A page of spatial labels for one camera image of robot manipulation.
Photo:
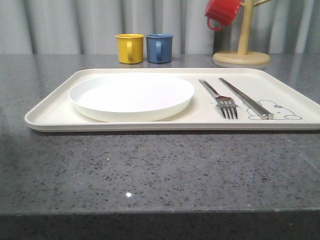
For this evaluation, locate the white round plate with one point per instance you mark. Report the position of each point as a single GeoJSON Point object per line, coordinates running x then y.
{"type": "Point", "coordinates": [131, 97]}

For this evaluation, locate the silver fork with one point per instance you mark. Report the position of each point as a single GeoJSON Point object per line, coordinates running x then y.
{"type": "Point", "coordinates": [227, 105]}

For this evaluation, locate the silver chopstick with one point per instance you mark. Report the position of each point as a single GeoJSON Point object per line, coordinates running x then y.
{"type": "Point", "coordinates": [267, 112]}
{"type": "Point", "coordinates": [240, 97]}

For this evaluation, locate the blue mug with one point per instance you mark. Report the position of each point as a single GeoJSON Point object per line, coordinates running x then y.
{"type": "Point", "coordinates": [159, 48]}

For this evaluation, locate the yellow mug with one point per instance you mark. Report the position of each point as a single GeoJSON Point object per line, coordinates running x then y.
{"type": "Point", "coordinates": [130, 48]}

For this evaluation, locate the wooden mug tree stand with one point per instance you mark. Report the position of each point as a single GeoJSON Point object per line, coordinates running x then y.
{"type": "Point", "coordinates": [242, 56]}

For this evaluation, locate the red mug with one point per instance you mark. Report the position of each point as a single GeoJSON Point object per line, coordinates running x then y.
{"type": "Point", "coordinates": [221, 13]}

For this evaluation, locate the cream rabbit serving tray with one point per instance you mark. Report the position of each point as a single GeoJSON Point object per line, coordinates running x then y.
{"type": "Point", "coordinates": [291, 109]}

